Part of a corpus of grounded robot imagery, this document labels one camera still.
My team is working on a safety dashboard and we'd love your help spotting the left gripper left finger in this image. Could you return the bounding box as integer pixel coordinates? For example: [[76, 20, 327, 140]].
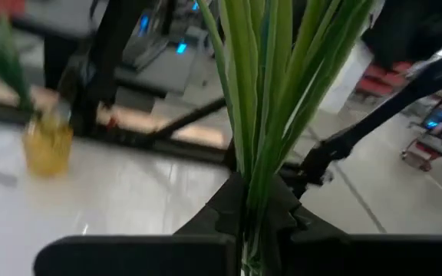
[[32, 171, 247, 276]]

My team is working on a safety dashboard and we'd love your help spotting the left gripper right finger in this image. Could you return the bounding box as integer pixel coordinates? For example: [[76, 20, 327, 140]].
[[277, 175, 442, 276]]

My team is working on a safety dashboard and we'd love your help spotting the white artificial flower bunch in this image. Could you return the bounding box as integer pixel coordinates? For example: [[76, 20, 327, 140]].
[[196, 0, 378, 276]]

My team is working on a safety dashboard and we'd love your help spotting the red artificial flower bunch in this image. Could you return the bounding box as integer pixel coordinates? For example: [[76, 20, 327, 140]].
[[0, 0, 38, 120]]

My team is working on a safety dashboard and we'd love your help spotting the yellow glass vase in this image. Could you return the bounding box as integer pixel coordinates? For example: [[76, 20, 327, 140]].
[[21, 110, 74, 179]]

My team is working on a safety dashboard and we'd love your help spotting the glossy white table sheet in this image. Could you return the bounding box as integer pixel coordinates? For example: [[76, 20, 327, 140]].
[[0, 117, 233, 276]]

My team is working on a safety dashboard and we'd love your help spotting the cart with blue light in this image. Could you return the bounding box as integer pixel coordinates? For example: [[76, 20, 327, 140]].
[[400, 87, 442, 174]]

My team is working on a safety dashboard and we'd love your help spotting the red plastic crate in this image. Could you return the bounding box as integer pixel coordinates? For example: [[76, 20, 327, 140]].
[[354, 60, 414, 97]]

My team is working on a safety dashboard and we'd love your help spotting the grey desk with keyboard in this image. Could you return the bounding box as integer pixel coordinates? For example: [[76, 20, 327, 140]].
[[12, 0, 226, 97]]

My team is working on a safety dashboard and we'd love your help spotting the black metal table frame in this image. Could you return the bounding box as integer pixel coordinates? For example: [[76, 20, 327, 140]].
[[0, 96, 245, 170]]

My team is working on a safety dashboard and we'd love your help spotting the black diagonal frame strut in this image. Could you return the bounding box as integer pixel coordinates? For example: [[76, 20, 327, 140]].
[[299, 41, 442, 199]]

